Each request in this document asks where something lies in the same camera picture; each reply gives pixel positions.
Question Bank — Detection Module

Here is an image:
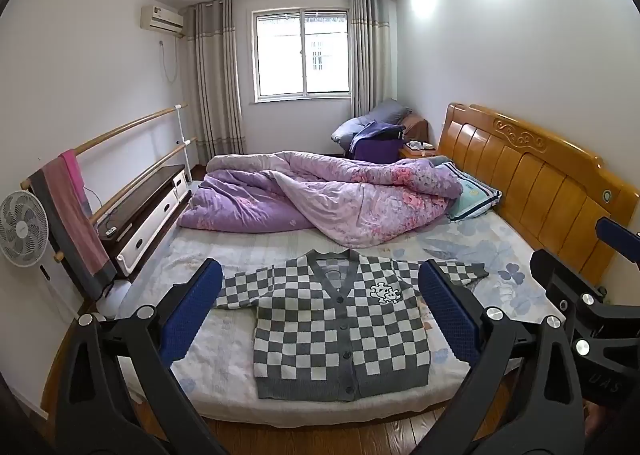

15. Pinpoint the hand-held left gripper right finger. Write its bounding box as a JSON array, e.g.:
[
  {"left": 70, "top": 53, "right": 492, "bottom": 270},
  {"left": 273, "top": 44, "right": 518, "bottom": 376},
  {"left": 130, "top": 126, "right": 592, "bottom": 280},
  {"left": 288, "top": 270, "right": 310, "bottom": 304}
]
[{"left": 417, "top": 259, "right": 586, "bottom": 455}]

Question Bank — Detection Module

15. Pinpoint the grey blue folded bedding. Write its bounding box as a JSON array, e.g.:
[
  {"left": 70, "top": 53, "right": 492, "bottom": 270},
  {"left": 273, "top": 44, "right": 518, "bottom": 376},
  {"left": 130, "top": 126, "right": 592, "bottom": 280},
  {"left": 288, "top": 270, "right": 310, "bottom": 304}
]
[{"left": 331, "top": 99, "right": 413, "bottom": 143}]

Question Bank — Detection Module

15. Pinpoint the grey beige curtain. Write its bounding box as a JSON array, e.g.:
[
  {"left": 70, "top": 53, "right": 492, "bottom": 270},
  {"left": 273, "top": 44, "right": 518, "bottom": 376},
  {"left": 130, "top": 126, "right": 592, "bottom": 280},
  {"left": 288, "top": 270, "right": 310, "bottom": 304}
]
[
  {"left": 187, "top": 0, "right": 246, "bottom": 163},
  {"left": 348, "top": 0, "right": 398, "bottom": 118}
]

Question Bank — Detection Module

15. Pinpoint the blue striped pillow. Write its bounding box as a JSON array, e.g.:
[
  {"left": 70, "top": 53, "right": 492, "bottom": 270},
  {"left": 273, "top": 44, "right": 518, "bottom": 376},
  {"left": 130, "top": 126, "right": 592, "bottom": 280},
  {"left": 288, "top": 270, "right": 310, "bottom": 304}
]
[{"left": 442, "top": 162, "right": 502, "bottom": 222}]

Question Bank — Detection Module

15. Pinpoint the dark white tv cabinet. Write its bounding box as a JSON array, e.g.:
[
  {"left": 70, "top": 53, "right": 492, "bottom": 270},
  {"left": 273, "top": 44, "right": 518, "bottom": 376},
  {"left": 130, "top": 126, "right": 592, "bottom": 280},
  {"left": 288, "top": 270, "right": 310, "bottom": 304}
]
[{"left": 97, "top": 164, "right": 191, "bottom": 281}]

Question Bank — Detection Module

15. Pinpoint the wooden nightstand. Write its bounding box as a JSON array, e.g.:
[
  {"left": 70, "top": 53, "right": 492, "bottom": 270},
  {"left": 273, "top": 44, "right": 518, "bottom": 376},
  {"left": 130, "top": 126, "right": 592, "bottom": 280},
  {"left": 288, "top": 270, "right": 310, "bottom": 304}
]
[{"left": 399, "top": 140, "right": 441, "bottom": 160}]

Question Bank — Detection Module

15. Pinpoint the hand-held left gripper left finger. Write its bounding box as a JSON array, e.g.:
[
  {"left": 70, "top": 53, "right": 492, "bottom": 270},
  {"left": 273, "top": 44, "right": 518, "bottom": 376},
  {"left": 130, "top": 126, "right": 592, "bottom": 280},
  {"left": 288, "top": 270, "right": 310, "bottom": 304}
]
[{"left": 54, "top": 258, "right": 231, "bottom": 455}]

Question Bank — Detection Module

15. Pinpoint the purple pink floral quilt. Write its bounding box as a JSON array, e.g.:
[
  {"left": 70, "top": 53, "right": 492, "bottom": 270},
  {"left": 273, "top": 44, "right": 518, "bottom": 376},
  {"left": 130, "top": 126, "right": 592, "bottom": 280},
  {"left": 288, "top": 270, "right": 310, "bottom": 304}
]
[{"left": 178, "top": 151, "right": 463, "bottom": 250}]

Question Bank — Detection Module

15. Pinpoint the purple suitcase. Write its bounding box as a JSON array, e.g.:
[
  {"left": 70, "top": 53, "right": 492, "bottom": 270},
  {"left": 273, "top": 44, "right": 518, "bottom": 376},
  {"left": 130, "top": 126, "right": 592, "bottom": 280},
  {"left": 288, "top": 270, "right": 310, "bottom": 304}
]
[{"left": 350, "top": 122, "right": 407, "bottom": 160}]

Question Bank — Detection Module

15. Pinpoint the grey white checkered cardigan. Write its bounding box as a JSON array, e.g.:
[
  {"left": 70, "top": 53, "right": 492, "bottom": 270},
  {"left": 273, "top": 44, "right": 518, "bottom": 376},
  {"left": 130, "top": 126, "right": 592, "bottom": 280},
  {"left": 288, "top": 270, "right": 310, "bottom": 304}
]
[{"left": 214, "top": 249, "right": 490, "bottom": 403}]

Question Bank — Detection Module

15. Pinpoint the white barre post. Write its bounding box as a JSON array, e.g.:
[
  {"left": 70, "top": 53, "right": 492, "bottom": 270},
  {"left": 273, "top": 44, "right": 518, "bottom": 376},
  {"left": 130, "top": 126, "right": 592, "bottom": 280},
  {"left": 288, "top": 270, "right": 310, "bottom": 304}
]
[{"left": 172, "top": 105, "right": 195, "bottom": 186}]

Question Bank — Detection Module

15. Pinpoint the white electric fan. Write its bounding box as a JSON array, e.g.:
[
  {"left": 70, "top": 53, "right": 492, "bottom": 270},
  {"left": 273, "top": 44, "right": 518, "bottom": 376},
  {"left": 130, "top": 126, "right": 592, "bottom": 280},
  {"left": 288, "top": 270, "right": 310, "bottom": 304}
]
[{"left": 0, "top": 191, "right": 51, "bottom": 268}]

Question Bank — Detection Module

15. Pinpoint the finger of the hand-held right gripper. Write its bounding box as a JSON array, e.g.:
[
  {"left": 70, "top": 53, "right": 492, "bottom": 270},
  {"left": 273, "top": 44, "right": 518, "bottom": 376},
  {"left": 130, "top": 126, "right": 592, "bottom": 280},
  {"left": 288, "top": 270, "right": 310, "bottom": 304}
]
[
  {"left": 595, "top": 217, "right": 640, "bottom": 251},
  {"left": 530, "top": 248, "right": 607, "bottom": 308}
]

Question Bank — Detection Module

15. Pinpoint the air conditioner cord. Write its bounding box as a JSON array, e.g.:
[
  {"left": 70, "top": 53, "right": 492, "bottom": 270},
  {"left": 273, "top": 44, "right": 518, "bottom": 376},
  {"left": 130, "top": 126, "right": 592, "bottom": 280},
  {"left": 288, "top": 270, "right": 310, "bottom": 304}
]
[{"left": 158, "top": 37, "right": 181, "bottom": 84}]

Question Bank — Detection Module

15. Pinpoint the wooden barre rail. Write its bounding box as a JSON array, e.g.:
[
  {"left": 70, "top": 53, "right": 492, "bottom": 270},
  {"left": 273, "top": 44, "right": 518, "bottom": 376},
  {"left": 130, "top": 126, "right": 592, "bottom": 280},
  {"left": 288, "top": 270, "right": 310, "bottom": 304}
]
[
  {"left": 54, "top": 136, "right": 197, "bottom": 263},
  {"left": 20, "top": 104, "right": 188, "bottom": 190}
]

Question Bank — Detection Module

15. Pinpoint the pink grey towel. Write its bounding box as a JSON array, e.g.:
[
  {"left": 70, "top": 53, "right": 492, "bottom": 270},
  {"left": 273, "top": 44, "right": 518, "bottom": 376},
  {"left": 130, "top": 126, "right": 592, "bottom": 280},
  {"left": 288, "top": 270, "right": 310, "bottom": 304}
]
[{"left": 27, "top": 150, "right": 118, "bottom": 301}]

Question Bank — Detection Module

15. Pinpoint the window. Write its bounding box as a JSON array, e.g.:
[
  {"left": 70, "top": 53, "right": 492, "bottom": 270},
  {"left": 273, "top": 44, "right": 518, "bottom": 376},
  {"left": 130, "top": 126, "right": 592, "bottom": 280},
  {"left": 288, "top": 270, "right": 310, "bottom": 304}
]
[{"left": 251, "top": 8, "right": 351, "bottom": 103}]

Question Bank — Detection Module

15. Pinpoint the brown chair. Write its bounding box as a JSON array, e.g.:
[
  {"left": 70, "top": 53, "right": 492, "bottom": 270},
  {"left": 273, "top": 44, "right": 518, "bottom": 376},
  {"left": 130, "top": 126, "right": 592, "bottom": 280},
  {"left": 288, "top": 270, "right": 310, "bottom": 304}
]
[{"left": 402, "top": 112, "right": 431, "bottom": 140}]

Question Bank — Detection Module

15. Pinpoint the floral white bed sheet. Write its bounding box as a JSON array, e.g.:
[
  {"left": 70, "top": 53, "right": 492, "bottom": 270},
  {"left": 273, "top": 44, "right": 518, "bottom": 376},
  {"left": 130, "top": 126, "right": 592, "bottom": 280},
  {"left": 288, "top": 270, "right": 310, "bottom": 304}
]
[{"left": 107, "top": 215, "right": 566, "bottom": 421}]

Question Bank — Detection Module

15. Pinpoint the white air conditioner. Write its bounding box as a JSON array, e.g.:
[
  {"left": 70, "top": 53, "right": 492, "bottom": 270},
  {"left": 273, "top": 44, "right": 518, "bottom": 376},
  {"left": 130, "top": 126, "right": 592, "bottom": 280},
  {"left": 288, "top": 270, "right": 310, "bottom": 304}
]
[{"left": 140, "top": 5, "right": 185, "bottom": 33}]

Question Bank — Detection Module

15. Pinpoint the wooden bed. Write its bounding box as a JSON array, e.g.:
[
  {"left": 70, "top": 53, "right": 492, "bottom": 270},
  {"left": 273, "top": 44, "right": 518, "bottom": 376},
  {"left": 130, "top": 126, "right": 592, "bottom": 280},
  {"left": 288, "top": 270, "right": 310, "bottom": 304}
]
[{"left": 190, "top": 102, "right": 626, "bottom": 431}]

